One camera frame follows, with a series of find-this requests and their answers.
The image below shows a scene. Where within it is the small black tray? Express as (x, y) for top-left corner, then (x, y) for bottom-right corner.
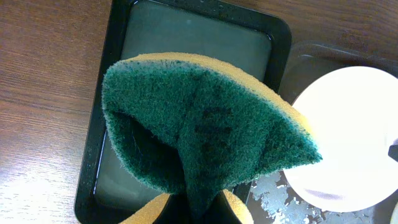
(75, 0), (292, 223)

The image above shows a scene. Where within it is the large brown serving tray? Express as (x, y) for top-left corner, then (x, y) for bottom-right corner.
(248, 44), (397, 223)

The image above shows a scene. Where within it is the green and yellow sponge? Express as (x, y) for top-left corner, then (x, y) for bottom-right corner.
(101, 52), (322, 218)

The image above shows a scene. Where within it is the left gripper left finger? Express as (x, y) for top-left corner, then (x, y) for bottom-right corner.
(154, 194), (188, 224)

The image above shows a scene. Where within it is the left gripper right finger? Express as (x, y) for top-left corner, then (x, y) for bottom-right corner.
(211, 192), (241, 224)

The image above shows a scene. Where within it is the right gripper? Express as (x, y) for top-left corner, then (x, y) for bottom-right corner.
(388, 145), (398, 162)

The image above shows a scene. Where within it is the white plate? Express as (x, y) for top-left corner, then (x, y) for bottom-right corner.
(390, 203), (398, 224)
(284, 67), (397, 212)

